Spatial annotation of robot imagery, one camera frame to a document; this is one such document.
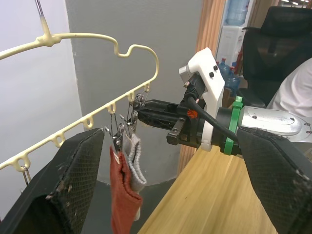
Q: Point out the grey sock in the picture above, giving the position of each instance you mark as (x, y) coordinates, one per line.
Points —
(136, 165)

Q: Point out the cream clip hanger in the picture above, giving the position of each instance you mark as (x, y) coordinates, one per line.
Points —
(97, 36)

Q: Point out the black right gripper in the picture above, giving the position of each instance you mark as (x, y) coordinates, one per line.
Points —
(192, 131)

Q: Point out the person in white shirt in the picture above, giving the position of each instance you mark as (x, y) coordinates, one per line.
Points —
(295, 92)

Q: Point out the wooden wall panel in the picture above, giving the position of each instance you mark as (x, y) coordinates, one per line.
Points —
(209, 24)

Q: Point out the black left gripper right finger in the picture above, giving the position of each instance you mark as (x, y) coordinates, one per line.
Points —
(275, 170)

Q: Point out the blue water jug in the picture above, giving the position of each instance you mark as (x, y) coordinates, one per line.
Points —
(236, 12)
(223, 67)
(232, 79)

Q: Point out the white water dispenser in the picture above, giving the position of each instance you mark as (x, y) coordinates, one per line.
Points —
(230, 46)

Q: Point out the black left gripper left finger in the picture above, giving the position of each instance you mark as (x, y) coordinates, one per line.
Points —
(73, 170)

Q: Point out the black office chair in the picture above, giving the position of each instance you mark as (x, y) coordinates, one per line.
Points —
(273, 53)

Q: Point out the red sock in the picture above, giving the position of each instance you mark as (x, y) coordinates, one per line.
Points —
(122, 195)

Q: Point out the metal hanger clip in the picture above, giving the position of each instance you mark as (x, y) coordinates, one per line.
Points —
(139, 100)
(116, 139)
(26, 174)
(130, 119)

